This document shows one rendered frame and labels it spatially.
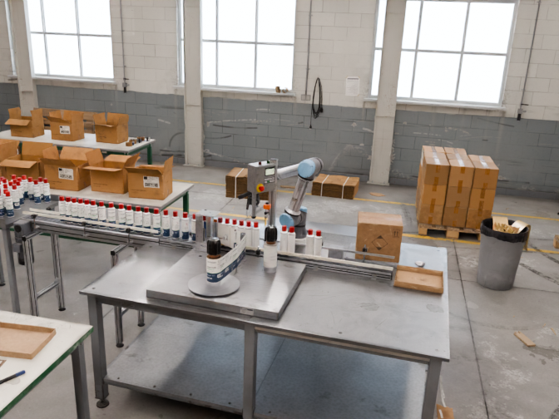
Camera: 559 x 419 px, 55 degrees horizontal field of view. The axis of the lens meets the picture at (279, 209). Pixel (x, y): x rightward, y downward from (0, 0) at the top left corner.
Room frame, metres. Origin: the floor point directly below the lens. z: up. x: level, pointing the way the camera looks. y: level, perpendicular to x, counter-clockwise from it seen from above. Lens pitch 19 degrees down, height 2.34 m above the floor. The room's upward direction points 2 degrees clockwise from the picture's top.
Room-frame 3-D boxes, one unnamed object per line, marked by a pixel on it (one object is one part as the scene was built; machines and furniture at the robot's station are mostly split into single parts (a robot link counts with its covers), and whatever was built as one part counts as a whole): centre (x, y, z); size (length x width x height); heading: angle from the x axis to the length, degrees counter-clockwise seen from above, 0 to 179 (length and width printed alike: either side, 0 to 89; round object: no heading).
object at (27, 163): (5.20, 2.52, 0.97); 0.44 x 0.38 x 0.37; 172
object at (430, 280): (3.17, -0.92, 0.85); 0.30 x 0.26 x 0.04; 75
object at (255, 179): (3.54, 0.13, 1.38); 0.17 x 0.10 x 0.19; 130
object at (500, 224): (4.98, -2.25, 0.50); 0.42 x 0.41 x 0.28; 78
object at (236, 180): (7.66, 0.44, 0.16); 0.65 x 0.54 x 0.32; 82
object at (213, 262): (2.89, 0.37, 1.04); 0.09 x 0.09 x 0.29
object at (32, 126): (7.48, 3.57, 0.97); 0.51 x 0.36 x 0.37; 171
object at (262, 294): (3.03, 0.28, 0.86); 0.80 x 0.67 x 0.05; 75
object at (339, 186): (7.89, -0.84, 0.11); 0.65 x 0.54 x 0.22; 75
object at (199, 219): (3.45, 0.48, 1.01); 0.14 x 0.13 x 0.26; 75
